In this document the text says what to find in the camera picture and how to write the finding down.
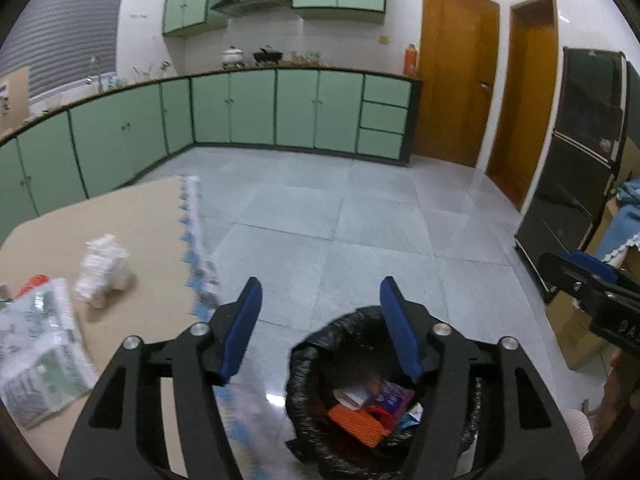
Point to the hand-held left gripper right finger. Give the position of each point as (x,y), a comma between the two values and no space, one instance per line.
(400,330)

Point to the person's right forearm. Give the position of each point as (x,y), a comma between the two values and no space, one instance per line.
(620,395)

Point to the light blue milk carton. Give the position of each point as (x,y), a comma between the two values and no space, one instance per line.
(412,414)

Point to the crumpled white tissue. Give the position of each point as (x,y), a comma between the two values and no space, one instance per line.
(100,265)

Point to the grey window blind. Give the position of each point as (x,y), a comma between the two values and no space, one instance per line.
(65,25)

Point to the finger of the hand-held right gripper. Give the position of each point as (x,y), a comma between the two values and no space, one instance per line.
(570,280)
(597,267)

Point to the green lower cabinets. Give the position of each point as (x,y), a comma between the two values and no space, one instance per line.
(250,110)

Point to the range hood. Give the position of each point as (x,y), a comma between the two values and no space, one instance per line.
(250,5)

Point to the orange thermos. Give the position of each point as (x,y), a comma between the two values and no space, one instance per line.
(410,60)

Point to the blue cloth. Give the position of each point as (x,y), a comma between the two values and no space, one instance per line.
(622,225)

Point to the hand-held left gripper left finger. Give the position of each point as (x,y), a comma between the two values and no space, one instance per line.
(240,330)

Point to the black glass cabinet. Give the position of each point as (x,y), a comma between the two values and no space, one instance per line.
(575,160)

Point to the wooden door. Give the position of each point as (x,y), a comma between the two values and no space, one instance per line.
(525,110)
(455,75)

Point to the cardboard box on counter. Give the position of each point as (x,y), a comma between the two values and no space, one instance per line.
(17,95)

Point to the white ribbed cloth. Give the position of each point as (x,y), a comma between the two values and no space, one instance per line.
(579,432)

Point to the blue snack packet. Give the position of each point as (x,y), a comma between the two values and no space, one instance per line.
(392,395)

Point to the metal faucet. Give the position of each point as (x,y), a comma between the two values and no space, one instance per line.
(92,67)

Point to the black wok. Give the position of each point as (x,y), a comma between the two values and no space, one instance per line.
(267,56)

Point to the orange ribbed box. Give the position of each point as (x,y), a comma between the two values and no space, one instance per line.
(355,422)

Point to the white pot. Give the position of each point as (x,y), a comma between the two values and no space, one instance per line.
(233,57)

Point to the silver green plastic packet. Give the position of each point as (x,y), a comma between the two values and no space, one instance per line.
(40,350)

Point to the trash bin with black bag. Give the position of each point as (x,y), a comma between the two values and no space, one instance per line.
(310,360)

